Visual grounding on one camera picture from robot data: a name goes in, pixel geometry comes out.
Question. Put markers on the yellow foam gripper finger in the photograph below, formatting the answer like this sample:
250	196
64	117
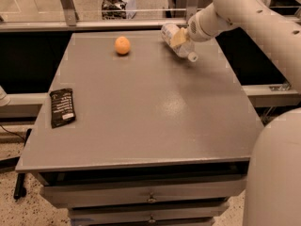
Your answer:
179	38

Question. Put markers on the top grey drawer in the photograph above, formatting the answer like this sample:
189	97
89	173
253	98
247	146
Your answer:
100	195

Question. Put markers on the black white robot base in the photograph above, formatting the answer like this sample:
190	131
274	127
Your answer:
118	9

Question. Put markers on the orange fruit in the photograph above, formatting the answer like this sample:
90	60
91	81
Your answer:
122	45

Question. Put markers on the black snack packet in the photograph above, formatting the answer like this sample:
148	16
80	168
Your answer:
62	107

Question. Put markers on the clear plastic water bottle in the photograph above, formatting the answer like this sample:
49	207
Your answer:
186	50

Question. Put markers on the grey drawer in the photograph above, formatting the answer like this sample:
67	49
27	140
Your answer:
148	214
100	195

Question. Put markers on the grey drawer cabinet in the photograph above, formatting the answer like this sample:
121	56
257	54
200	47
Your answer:
145	118

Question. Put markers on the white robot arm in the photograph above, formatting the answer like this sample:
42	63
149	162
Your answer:
273	195

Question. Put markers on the grey metal railing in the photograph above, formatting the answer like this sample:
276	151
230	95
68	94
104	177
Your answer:
52	15

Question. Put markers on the black bar on floor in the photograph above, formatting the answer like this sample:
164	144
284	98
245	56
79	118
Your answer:
20	190

